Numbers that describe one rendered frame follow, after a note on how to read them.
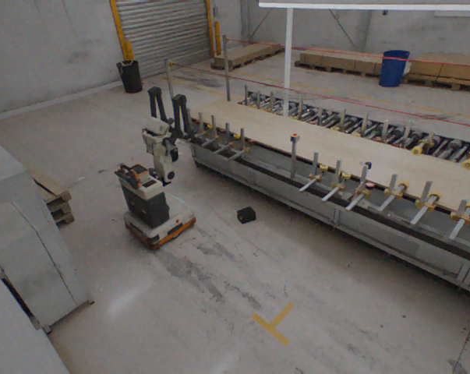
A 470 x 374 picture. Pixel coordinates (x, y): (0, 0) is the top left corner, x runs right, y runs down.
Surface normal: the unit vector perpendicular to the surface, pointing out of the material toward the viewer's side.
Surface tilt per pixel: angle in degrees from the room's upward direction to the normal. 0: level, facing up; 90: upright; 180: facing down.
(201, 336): 0
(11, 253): 90
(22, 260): 90
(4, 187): 90
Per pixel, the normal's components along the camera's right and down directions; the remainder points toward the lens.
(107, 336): -0.07, -0.81
